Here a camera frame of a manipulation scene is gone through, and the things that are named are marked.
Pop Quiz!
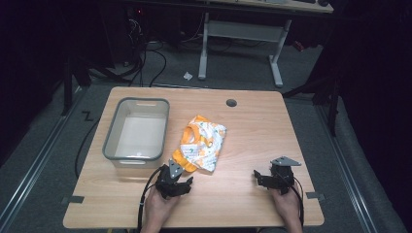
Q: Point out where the white plastic bin grey rim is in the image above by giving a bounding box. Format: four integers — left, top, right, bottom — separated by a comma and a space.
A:
102, 96, 171, 169

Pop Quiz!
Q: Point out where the metal floor rail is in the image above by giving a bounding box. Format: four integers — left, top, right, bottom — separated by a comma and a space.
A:
0, 85, 86, 229
314, 104, 381, 233

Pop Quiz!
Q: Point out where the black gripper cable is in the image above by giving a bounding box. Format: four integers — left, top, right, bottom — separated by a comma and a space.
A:
137, 164, 167, 233
285, 176, 306, 227

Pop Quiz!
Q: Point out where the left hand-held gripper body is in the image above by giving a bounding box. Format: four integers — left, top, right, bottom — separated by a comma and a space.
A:
154, 159, 186, 200

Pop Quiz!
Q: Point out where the white-framed wooden desk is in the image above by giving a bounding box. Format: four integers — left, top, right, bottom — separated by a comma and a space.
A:
196, 0, 335, 89

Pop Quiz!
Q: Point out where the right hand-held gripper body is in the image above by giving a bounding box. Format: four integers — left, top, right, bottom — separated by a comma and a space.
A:
267, 155, 302, 196

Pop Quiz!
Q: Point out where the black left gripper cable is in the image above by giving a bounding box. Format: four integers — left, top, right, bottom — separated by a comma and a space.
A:
137, 164, 167, 233

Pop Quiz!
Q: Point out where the black metal stand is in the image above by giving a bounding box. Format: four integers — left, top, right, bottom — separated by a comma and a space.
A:
59, 52, 130, 117
281, 61, 345, 138

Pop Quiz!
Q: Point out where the person's left hand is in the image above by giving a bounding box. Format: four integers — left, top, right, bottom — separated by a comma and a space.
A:
143, 186, 181, 227

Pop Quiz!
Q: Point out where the orange and white patterned garment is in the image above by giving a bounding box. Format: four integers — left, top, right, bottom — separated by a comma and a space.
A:
171, 115, 227, 174

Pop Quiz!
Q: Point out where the black tape strip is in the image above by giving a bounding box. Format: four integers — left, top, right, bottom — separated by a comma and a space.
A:
60, 195, 86, 206
305, 191, 326, 201

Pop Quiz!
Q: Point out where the bundle of black floor cables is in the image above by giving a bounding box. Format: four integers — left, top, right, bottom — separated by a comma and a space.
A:
124, 13, 168, 88

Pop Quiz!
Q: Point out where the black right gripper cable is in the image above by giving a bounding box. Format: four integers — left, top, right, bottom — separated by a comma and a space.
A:
285, 176, 306, 227

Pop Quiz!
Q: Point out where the thin black floor cable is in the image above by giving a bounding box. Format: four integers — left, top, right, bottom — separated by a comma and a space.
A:
74, 116, 102, 180

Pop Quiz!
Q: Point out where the person's right hand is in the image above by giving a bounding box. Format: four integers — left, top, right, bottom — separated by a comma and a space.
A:
270, 185, 303, 227

